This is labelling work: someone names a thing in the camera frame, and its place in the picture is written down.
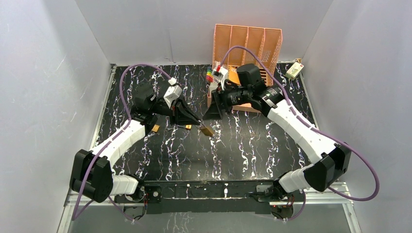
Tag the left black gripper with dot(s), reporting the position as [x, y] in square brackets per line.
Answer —
[174, 112]

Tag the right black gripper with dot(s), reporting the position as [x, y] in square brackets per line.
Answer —
[213, 112]

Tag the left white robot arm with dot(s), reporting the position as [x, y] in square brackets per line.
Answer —
[92, 170]

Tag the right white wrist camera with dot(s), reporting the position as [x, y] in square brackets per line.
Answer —
[219, 76]

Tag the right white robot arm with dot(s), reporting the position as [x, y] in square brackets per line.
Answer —
[329, 160]

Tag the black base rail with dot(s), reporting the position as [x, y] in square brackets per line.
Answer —
[211, 196]

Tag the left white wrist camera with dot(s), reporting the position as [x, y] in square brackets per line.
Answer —
[173, 92]

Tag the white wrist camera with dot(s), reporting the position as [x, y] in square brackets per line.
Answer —
[173, 92]
[219, 76]

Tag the orange plastic file organizer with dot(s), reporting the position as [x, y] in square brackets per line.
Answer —
[239, 45]

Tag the brass padlock with keys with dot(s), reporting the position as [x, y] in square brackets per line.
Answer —
[155, 128]

